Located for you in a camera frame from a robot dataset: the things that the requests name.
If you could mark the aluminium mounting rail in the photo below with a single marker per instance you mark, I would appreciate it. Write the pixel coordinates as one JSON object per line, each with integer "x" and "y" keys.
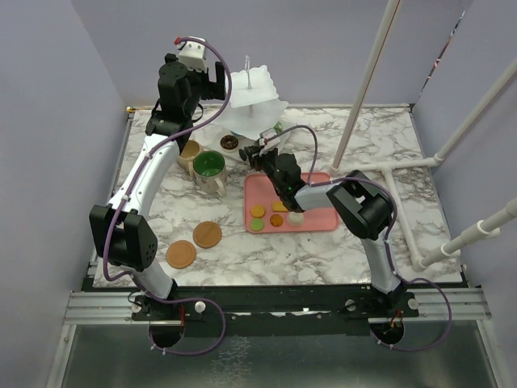
{"x": 427, "y": 305}

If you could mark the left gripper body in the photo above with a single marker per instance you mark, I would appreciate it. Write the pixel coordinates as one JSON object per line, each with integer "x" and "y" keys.
{"x": 202, "y": 88}

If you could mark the white round cake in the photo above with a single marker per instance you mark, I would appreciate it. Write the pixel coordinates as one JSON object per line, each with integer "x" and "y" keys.
{"x": 295, "y": 219}

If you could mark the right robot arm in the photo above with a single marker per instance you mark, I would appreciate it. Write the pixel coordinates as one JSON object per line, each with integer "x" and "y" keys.
{"x": 367, "y": 209}

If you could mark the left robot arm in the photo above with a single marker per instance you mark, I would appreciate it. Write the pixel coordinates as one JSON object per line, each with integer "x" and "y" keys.
{"x": 121, "y": 233}

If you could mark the wooden coaster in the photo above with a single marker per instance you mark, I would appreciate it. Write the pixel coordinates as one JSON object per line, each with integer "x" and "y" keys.
{"x": 207, "y": 234}
{"x": 180, "y": 254}

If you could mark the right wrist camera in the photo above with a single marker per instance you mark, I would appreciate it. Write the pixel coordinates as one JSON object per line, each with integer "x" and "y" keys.
{"x": 269, "y": 138}

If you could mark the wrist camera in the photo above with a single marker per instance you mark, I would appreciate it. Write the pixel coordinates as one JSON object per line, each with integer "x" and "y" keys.
{"x": 192, "y": 55}
{"x": 269, "y": 138}

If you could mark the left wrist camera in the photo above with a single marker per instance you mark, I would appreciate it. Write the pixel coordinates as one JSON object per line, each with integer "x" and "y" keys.
{"x": 192, "y": 55}

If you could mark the wooden coaster upper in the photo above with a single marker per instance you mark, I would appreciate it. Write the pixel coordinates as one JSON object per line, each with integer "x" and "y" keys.
{"x": 207, "y": 234}

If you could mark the orange round cookie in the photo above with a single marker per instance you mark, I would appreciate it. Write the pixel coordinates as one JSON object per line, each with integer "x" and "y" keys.
{"x": 257, "y": 211}

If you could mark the beige ceramic mug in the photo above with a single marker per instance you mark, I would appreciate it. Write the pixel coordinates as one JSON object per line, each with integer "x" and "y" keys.
{"x": 190, "y": 151}

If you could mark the green macaron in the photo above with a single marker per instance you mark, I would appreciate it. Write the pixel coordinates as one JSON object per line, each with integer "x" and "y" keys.
{"x": 256, "y": 224}

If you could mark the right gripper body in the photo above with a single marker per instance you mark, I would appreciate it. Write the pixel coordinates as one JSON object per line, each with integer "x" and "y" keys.
{"x": 266, "y": 161}

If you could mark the brown round cookie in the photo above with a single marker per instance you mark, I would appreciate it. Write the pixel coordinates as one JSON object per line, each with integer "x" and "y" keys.
{"x": 276, "y": 220}

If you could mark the green-inside ceramic mug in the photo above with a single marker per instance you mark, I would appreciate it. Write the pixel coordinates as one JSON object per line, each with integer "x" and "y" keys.
{"x": 210, "y": 172}

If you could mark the chocolate sprinkled donut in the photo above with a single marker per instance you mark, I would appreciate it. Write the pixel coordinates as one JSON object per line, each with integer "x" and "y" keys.
{"x": 229, "y": 143}

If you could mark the square yellow biscuit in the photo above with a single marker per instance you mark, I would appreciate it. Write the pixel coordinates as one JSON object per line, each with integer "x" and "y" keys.
{"x": 278, "y": 207}

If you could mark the white three-tier cake stand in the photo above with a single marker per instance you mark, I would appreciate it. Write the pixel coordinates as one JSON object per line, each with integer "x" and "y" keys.
{"x": 254, "y": 107}

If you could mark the wooden coaster lower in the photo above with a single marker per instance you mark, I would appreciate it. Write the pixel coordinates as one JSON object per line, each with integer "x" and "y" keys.
{"x": 180, "y": 254}

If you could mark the green cake piece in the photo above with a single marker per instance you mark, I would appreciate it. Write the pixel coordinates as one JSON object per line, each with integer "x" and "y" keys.
{"x": 278, "y": 127}

